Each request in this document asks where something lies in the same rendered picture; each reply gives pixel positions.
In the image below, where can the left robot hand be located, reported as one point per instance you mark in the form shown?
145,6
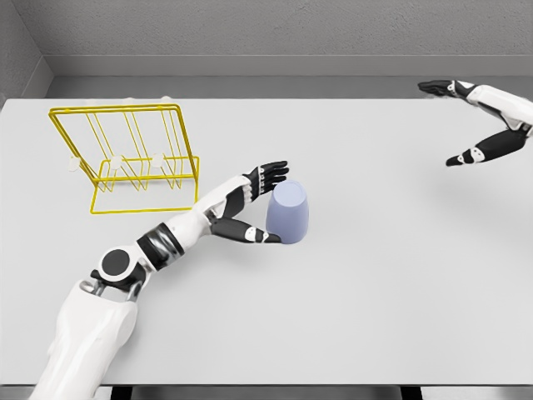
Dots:
227,196

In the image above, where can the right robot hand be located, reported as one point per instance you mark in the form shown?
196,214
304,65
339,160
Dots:
495,102

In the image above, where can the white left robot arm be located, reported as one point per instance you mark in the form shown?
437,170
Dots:
96,329

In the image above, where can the lavender plastic cup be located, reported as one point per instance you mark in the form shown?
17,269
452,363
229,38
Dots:
288,212

